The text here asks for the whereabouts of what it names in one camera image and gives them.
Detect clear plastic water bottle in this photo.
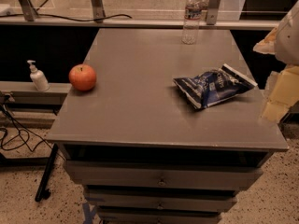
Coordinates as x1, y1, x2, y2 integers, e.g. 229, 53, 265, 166
181, 0, 202, 45

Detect metal bracket post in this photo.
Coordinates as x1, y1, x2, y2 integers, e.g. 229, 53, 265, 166
206, 0, 221, 25
91, 0, 106, 22
18, 0, 36, 21

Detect black metal floor stand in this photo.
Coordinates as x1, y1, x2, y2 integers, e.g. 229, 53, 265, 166
0, 144, 58, 203

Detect grey drawer cabinet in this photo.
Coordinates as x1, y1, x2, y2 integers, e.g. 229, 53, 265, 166
48, 28, 288, 224

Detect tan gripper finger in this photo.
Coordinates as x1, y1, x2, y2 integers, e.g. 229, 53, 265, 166
253, 27, 278, 55
262, 66, 299, 123

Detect right metal bracket post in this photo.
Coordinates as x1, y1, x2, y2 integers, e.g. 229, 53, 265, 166
206, 0, 221, 25

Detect left metal bracket post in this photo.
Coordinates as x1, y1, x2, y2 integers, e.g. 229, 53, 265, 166
18, 0, 36, 21

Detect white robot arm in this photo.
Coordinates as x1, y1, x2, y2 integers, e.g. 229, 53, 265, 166
253, 1, 299, 123

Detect red apple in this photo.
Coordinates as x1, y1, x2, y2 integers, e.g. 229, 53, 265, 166
68, 64, 96, 91

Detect middle metal bracket post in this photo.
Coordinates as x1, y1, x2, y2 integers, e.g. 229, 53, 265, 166
91, 0, 106, 22

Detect blue chip bag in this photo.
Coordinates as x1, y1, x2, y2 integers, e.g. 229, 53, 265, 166
173, 63, 257, 109

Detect white pump dispenser bottle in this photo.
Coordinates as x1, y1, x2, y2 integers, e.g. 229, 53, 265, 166
27, 60, 50, 91

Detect black floor cables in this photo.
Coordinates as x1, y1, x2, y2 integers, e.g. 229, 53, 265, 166
0, 91, 66, 161

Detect black cable on ledge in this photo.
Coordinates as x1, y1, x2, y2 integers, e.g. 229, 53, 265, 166
0, 12, 133, 22

